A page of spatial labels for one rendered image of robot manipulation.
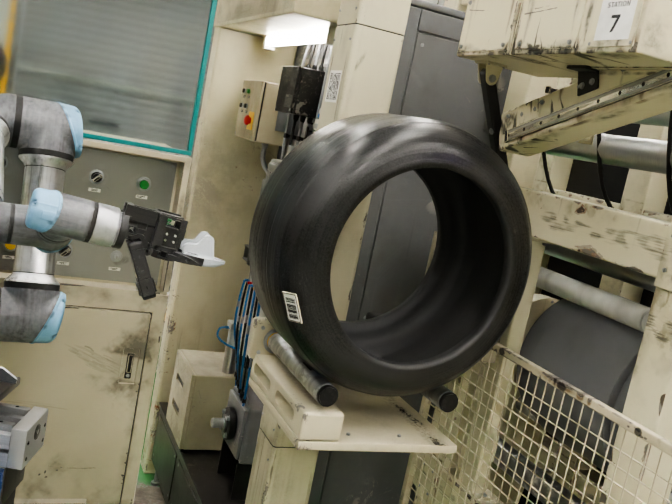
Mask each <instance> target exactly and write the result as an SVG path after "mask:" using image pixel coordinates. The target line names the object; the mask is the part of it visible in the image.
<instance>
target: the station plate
mask: <svg viewBox="0 0 672 504"><path fill-rule="evenodd" d="M637 2H638V0H603V3H602V7H601V12H600V16H599V20H598V24H597V28H596V32H595V36H594V40H593V41H595V40H619V39H628V38H629V34H630V30H631V26H632V22H633V18H634V14H635V10H636V6H637Z"/></svg>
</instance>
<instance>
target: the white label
mask: <svg viewBox="0 0 672 504"><path fill-rule="evenodd" d="M282 294H283V298H284V303H285V308H286V312H287V317H288V320H289V321H293V322H297V323H301V324H302V323H303V322H302V318H301V313H300V308H299V303H298V298H297V294H294V293H289V292H285V291H282Z"/></svg>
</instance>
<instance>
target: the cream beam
mask: <svg viewBox="0 0 672 504"><path fill-rule="evenodd" d="M602 3H603V0H469V1H468V5H467V10H466V15H465V19H464V24H463V28H462V33H461V38H460V42H459V47H458V52H457V56H458V57H462V58H466V59H470V60H474V61H492V62H496V63H500V64H504V65H507V68H505V69H508V70H512V71H516V72H520V73H524V74H528V75H532V76H535V77H555V78H578V71H574V70H570V69H567V65H588V66H591V68H594V69H597V70H599V72H602V71H604V70H672V0H638V2H637V6H636V10H635V14H634V18H633V22H632V26H631V30H630V34H629V38H628V39H619V40H595V41H593V40H594V36H595V32H596V28H597V24H598V20H599V16H600V12H601V7H602Z"/></svg>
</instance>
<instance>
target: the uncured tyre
mask: <svg viewBox="0 0 672 504"><path fill-rule="evenodd" d="M412 170H414V171H415V172H416V173H417V175H418V176H419V177H420V178H421V179H422V181H423V182H424V184H425V185H426V187H427V189H428V191H429V193H430V195H431V197H432V200H433V203H434V206H435V210H436V216H437V242H436V247H435V252H434V255H433V258H432V261H431V264H430V266H429V268H428V271H427V272H426V274H425V276H424V278H423V279H422V281H421V282H420V284H419V285H418V287H417V288H416V289H415V290H414V291H413V293H412V294H411V295H410V296H409V297H408V298H407V299H405V300H404V301H403V302H402V303H401V304H399V305H398V306H397V307H395V308H393V309H392V310H390V311H388V312H386V313H384V314H382V315H380V316H377V317H374V318H371V319H366V320H360V321H342V320H338V317H337V315H336V312H335V309H334V305H333V301H332V295H331V286H330V274H331V264H332V258H333V254H334V250H335V246H336V243H337V240H338V238H339V235H340V233H341V231H342V229H343V227H344V225H345V223H346V221H347V220H348V218H349V217H350V215H351V214H352V212H353V211H354V209H355V208H356V207H357V206H358V205H359V203H360V202H361V201H362V200H363V199H364V198H365V197H366V196H367V195H368V194H369V193H370V192H372V191H373V190H374V189H375V188H377V187H378V186H379V185H381V184H382V183H384V182H385V181H387V180H389V179H391V178H393V177H395V176H397V175H399V174H402V173H405V172H408V171H412ZM531 255H532V232H531V223H530V217H529V212H528V208H527V204H526V201H525V198H524V195H523V193H522V190H521V188H520V186H519V184H518V182H517V180H516V178H515V177H514V175H513V173H512V172H511V170H510V169H509V167H508V166H507V165H506V163H505V162H504V161H503V160H502V159H501V157H500V156H499V155H498V154H497V153H496V152H495V151H494V150H492V149H491V148H490V147H489V146H488V145H486V144H485V143H484V142H483V141H481V140H480V139H479V138H477V137H476V136H475V135H473V134H471V133H470V132H468V131H466V130H464V129H462V128H460V127H458V126H455V125H453V124H450V123H447V122H443V121H440V120H435V119H428V118H421V117H413V116H405V115H398V114H390V113H368V114H361V115H356V116H351V117H348V118H344V119H341V120H339V121H336V122H334V123H331V124H329V125H327V126H325V127H323V128H321V129H320V130H318V131H316V132H315V133H313V134H312V135H310V136H309V137H307V138H306V139H305V140H303V141H302V142H301V143H299V144H298V145H297V146H296V147H295V148H294V149H293V150H291V151H290V152H289V153H288V154H287V156H286V157H285V158H284V159H283V160H282V161H281V162H280V164H279V165H278V166H277V167H276V169H275V170H274V172H273V173H272V175H271V176H270V178H269V179H268V181H267V183H266V185H265V187H264V189H263V191H262V193H261V195H260V197H259V200H258V202H257V205H256V208H255V211H254V215H253V219H252V223H251V229H250V237H249V265H250V273H251V279H252V283H253V287H254V291H255V294H256V297H257V299H258V302H259V304H260V306H261V308H262V310H263V312H264V314H265V316H266V317H267V319H268V321H269V322H270V324H271V325H272V326H273V328H274V329H275V330H276V331H277V333H278V334H279V335H280V336H281V337H282V338H283V339H284V340H285V341H286V342H287V343H288V344H289V345H290V346H291V347H292V348H293V349H294V350H295V351H296V352H297V353H298V354H299V355H300V356H301V357H302V358H303V359H304V360H305V361H306V362H307V363H308V364H309V365H310V366H311V367H312V368H314V369H315V370H316V371H317V372H318V373H320V374H321V375H323V376H324V377H326V378H327V379H329V380H330V381H332V382H334V383H336V384H338V385H340V386H343V387H345V388H348V389H351V390H354V391H358V392H362V393H366V394H370V395H376V396H389V397H395V396H407V395H413V394H418V393H422V392H426V391H429V390H432V389H435V388H437V387H439V386H442V385H444V384H446V383H448V382H450V381H452V380H454V379H455V378H457V377H459V376H460V375H462V374H463V373H465V372H466V371H467V370H469V369H470V368H471V367H473V366H474V365H475V364H476V363H477V362H479V361H480V360H481V359H482V358H483V357H484V356H485V355H486V354H487V353H488V352H489V351H490V350H491V349H492V347H493V346H494V345H495V344H496V343H497V341H498V340H499V339H500V337H501V336H502V335H503V333H504V332H505V330H506V329H507V327H508V326H509V324H510V322H511V320H512V319H513V317H514V315H515V313H516V311H517V309H518V306H519V304H520V302H521V299H522V296H523V294H524V291H525V287H526V284H527V280H528V276H529V270H530V264H531ZM282 291H285V292H289V293H294V294H297V298H298V303H299V308H300V313H301V318H302V322H303V323H302V324H301V323H297V322H293V321H289V320H288V317H287V312H286V308H285V303H284V298H283V294H282Z"/></svg>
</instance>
